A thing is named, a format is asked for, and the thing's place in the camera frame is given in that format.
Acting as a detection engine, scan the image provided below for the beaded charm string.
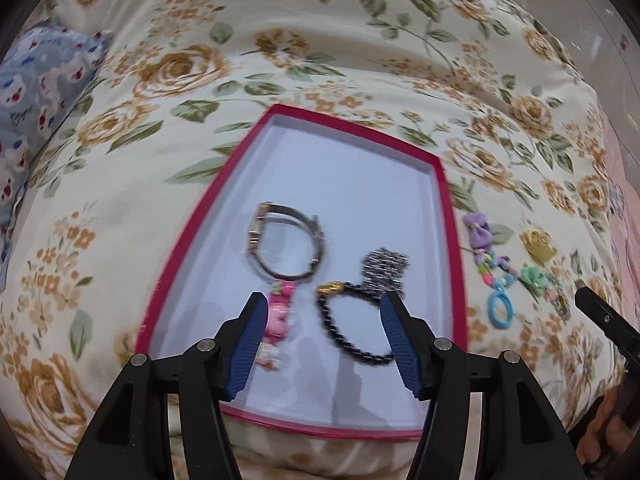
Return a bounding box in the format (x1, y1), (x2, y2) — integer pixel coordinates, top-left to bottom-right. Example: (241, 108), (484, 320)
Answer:
(544, 275), (573, 322)

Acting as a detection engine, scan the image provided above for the yellow gingerbread hair clip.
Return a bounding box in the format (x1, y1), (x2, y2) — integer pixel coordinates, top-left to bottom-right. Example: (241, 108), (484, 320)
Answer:
(520, 228), (558, 266)

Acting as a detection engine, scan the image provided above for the blue hair tie ring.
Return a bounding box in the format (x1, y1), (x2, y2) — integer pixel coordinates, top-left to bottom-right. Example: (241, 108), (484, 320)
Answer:
(486, 285), (518, 331)

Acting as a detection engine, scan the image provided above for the colorful bead bracelet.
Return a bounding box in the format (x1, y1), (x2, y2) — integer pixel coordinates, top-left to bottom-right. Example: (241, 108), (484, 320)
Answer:
(473, 246), (520, 290)

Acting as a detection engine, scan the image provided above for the purple bow hair tie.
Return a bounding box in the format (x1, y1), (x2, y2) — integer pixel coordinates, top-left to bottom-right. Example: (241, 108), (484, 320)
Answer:
(462, 211), (494, 250)

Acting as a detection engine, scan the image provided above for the person's right hand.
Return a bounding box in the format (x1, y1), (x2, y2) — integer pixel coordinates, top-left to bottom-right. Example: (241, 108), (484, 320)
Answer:
(576, 386), (638, 465)

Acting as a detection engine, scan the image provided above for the pink cartoon charm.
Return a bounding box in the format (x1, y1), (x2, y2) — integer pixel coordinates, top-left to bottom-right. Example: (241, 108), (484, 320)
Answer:
(256, 281), (295, 370)

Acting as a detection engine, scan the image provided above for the sparkly silver black hair accessory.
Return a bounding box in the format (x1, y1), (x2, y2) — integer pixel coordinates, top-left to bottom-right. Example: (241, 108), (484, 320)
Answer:
(361, 247), (409, 297)

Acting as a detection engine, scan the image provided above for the floral cream bedspread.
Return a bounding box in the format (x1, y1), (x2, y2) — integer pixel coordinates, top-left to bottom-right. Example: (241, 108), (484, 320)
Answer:
(1, 0), (623, 479)

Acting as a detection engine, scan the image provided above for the blue floral pillow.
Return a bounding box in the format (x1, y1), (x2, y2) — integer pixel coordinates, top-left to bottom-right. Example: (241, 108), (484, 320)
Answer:
(0, 21), (113, 278)

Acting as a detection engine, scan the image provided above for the green bow hair tie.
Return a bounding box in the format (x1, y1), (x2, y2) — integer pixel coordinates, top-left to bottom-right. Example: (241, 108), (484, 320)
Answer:
(519, 264), (550, 297)

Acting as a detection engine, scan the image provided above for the black bead bracelet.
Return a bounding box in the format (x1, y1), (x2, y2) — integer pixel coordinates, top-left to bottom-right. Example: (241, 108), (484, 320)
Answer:
(316, 282), (399, 366)

